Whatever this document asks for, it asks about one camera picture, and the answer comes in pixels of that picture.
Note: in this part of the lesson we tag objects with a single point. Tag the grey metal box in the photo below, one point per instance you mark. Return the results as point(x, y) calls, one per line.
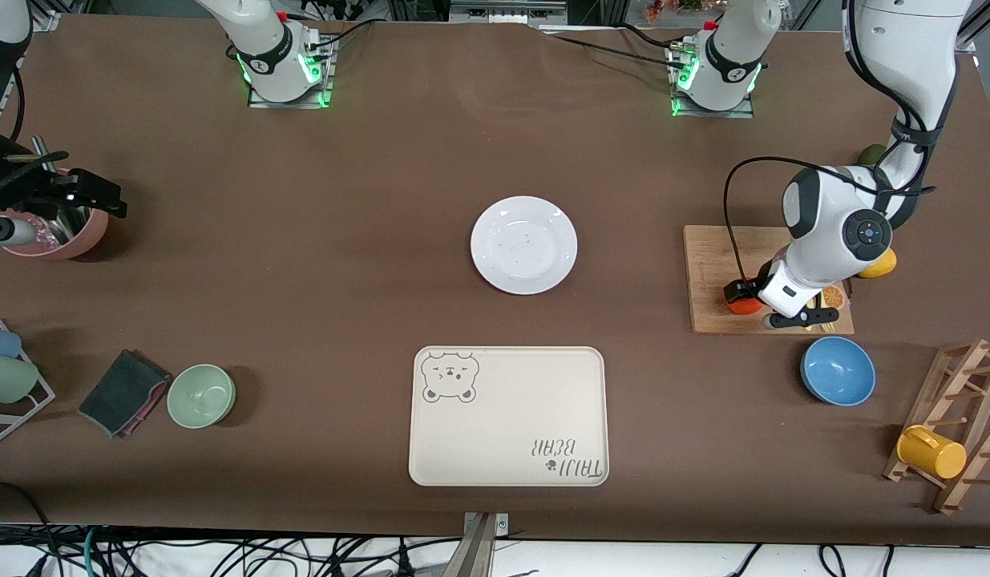
point(507, 10)

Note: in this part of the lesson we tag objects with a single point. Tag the aluminium frame rail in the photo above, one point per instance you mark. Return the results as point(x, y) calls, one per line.
point(46, 20)
point(966, 36)

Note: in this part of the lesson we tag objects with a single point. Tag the metal scoop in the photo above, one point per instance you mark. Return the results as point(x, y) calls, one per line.
point(66, 228)

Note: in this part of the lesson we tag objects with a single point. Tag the metal table bracket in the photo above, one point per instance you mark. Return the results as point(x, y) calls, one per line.
point(480, 553)

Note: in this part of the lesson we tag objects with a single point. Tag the pink bowl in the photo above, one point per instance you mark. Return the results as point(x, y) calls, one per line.
point(90, 234)

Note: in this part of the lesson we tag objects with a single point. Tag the wooden cup rack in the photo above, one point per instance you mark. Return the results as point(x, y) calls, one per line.
point(955, 401)

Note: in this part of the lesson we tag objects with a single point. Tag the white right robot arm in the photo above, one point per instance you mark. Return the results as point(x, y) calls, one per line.
point(270, 48)

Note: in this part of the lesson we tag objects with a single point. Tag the pink folded cloth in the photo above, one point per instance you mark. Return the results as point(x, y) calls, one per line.
point(153, 405)

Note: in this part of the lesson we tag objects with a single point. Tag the dark grey folded cloth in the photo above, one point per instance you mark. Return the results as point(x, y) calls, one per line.
point(118, 393)

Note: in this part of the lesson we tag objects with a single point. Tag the bamboo cutting board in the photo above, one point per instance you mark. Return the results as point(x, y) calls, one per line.
point(719, 264)

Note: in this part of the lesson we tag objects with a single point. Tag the yellow lemon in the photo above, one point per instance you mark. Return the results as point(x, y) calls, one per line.
point(883, 266)

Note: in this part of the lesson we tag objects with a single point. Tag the colourful toy pile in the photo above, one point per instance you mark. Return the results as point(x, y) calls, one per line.
point(675, 8)

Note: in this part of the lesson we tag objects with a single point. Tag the dark green avocado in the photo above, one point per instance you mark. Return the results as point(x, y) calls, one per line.
point(870, 154)

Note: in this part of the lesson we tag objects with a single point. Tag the pale green bowl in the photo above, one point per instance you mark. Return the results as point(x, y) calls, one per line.
point(201, 396)

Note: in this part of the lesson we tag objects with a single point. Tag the pale green cup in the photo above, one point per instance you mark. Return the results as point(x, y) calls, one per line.
point(6, 378)

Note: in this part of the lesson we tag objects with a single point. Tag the clear plastic ice cubes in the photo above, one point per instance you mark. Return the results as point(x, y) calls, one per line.
point(44, 237)

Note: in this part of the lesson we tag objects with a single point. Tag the orange slice toy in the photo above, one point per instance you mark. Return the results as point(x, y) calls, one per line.
point(833, 297)

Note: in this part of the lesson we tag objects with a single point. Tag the yellow plastic fork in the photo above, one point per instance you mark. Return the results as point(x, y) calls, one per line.
point(828, 328)

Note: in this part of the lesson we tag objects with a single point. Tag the cream bear print tray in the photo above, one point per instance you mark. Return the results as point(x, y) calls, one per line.
point(511, 417)

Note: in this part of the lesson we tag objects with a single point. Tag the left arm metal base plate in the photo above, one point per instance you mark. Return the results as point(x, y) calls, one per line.
point(715, 114)

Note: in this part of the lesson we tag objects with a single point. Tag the yellow mug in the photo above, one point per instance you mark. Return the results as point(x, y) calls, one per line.
point(931, 453)

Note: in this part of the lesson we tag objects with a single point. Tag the white round plate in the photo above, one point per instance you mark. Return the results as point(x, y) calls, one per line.
point(524, 245)

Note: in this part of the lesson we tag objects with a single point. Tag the blue bowl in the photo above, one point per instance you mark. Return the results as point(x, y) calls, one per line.
point(838, 371)

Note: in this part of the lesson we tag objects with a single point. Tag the orange fruit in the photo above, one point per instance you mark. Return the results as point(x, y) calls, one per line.
point(743, 307)

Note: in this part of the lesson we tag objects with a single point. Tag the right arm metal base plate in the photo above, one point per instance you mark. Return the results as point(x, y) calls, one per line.
point(322, 98)

